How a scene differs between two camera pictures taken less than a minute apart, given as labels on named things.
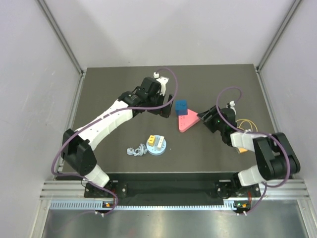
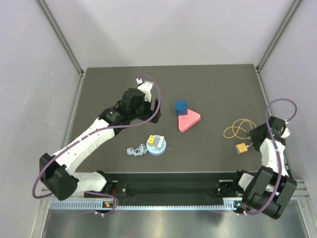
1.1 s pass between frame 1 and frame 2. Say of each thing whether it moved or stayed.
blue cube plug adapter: stayed
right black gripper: moved
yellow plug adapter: stayed
